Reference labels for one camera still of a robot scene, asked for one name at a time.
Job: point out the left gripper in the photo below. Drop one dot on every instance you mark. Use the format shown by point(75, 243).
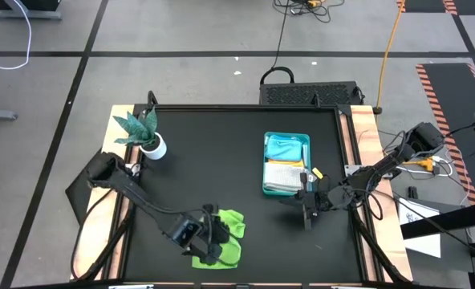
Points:
point(207, 237)

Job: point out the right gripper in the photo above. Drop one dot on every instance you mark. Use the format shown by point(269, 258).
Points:
point(317, 199)

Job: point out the teal plastic bin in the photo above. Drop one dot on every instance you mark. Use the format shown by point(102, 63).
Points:
point(287, 193)

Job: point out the green microfiber towel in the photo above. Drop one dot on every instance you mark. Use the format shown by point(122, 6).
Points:
point(233, 218)

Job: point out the white grey microfiber towel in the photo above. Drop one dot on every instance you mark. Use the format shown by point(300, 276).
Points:
point(281, 176)

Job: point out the blue microfiber towel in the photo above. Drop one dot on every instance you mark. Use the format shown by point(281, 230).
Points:
point(283, 147)

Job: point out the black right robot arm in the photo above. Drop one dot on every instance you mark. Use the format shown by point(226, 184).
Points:
point(390, 164)

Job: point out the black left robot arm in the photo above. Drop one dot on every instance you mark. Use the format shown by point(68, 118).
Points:
point(133, 192)

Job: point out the white plant pot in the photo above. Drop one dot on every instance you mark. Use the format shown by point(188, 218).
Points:
point(157, 151)

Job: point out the wooden table side board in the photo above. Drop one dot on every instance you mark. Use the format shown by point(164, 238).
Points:
point(364, 124)
point(84, 241)

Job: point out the black computer case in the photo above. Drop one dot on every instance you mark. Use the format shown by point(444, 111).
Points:
point(309, 94)

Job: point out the artificial green plant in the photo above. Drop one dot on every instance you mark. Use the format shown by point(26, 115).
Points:
point(139, 128)

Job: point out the white paper sheet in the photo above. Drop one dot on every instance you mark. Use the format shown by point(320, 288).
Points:
point(422, 245)

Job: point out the black flat beam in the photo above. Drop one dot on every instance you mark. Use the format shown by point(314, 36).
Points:
point(446, 221)

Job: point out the black striped floor mat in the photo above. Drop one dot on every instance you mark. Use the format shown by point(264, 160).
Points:
point(454, 100)
point(426, 5)

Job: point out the grey desk foot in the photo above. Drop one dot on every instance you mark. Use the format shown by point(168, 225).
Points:
point(25, 15)

